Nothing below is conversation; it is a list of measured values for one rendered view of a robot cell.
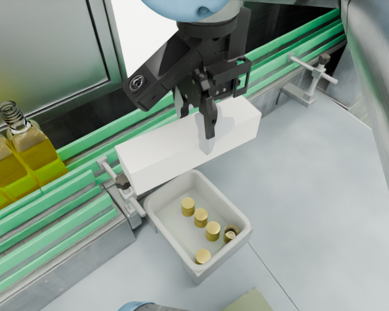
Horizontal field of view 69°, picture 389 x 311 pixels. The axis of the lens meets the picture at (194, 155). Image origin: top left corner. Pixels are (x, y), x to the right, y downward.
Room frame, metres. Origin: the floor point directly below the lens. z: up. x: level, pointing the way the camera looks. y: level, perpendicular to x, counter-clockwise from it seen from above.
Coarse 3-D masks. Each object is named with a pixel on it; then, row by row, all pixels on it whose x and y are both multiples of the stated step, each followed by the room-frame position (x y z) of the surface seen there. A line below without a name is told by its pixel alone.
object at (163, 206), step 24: (168, 192) 0.38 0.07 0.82; (192, 192) 0.41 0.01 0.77; (216, 192) 0.36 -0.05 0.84; (168, 216) 0.33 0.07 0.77; (192, 216) 0.33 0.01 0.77; (216, 216) 0.33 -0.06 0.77; (240, 216) 0.30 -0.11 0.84; (168, 240) 0.24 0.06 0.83; (192, 240) 0.27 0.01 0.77; (240, 240) 0.24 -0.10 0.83; (192, 264) 0.19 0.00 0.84
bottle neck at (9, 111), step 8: (0, 104) 0.35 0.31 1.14; (8, 104) 0.35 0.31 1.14; (16, 104) 0.35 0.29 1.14; (0, 112) 0.33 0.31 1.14; (8, 112) 0.33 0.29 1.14; (16, 112) 0.34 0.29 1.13; (8, 120) 0.33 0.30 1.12; (16, 120) 0.33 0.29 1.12; (24, 120) 0.34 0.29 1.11; (16, 128) 0.33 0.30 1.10; (24, 128) 0.34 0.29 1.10
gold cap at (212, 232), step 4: (208, 224) 0.29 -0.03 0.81; (212, 224) 0.29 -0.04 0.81; (216, 224) 0.29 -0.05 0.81; (208, 228) 0.28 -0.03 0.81; (212, 228) 0.28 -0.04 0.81; (216, 228) 0.28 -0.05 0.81; (208, 232) 0.27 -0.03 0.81; (212, 232) 0.27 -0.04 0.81; (216, 232) 0.27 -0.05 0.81; (208, 236) 0.27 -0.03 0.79; (212, 236) 0.27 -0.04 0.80; (216, 236) 0.27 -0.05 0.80; (208, 240) 0.27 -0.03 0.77; (212, 240) 0.27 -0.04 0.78; (216, 240) 0.27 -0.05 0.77
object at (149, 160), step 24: (240, 96) 0.40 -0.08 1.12; (192, 120) 0.34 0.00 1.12; (240, 120) 0.34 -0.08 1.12; (120, 144) 0.28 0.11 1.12; (144, 144) 0.28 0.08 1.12; (168, 144) 0.28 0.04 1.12; (192, 144) 0.28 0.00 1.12; (216, 144) 0.31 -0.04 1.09; (240, 144) 0.33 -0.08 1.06; (144, 168) 0.24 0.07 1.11; (168, 168) 0.26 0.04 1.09
